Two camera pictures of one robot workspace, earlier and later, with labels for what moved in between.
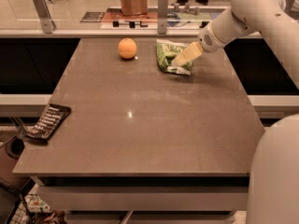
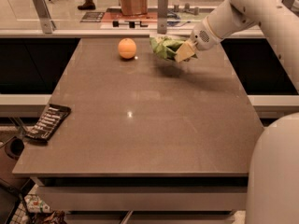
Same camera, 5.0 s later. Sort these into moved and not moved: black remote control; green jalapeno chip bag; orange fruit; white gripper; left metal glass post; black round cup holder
Moved: green jalapeno chip bag; white gripper
Not moved: left metal glass post; black remote control; black round cup holder; orange fruit
